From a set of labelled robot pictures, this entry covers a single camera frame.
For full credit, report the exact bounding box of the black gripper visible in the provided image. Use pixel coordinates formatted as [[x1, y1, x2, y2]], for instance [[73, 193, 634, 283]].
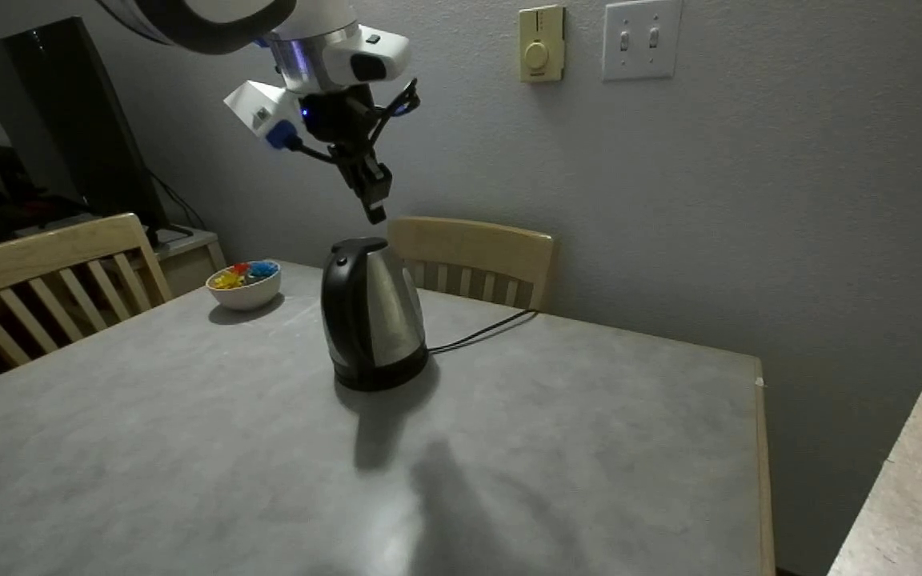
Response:
[[300, 89, 394, 223]]

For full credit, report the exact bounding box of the stainless steel electric kettle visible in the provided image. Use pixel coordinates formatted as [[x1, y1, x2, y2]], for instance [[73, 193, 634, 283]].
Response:
[[316, 233, 433, 393]]

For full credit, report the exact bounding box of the light wooden slatted chair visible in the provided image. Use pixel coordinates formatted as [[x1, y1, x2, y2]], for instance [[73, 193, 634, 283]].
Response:
[[0, 209, 173, 370], [385, 213, 562, 315]]

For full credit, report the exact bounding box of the beige round bowl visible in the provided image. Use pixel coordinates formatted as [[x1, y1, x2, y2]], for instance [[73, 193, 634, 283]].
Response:
[[200, 256, 286, 315]]

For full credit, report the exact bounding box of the small light side table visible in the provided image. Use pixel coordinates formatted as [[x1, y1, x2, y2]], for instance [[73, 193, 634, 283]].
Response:
[[151, 223, 230, 301]]

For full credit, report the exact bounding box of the black flat television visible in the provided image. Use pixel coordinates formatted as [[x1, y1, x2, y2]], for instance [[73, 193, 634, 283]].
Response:
[[0, 14, 170, 233]]

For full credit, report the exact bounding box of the speckled stone countertop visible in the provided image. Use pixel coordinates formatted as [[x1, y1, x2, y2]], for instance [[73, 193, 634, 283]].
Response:
[[823, 292, 922, 576]]

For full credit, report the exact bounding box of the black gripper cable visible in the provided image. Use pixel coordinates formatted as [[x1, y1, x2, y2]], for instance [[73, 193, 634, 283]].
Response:
[[365, 73, 422, 144]]

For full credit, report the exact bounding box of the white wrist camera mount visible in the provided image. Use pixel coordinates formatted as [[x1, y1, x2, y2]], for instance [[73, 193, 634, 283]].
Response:
[[220, 78, 307, 153]]

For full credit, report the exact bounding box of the black kettle power cord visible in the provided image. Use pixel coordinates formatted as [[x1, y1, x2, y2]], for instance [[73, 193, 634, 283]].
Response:
[[422, 305, 540, 360]]

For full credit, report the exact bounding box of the beige wall dimmer plate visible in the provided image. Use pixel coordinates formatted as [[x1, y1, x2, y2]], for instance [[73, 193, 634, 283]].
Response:
[[515, 2, 570, 85]]

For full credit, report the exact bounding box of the white double light switch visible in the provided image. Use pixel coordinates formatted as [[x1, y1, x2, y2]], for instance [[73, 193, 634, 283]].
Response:
[[597, 0, 685, 83]]

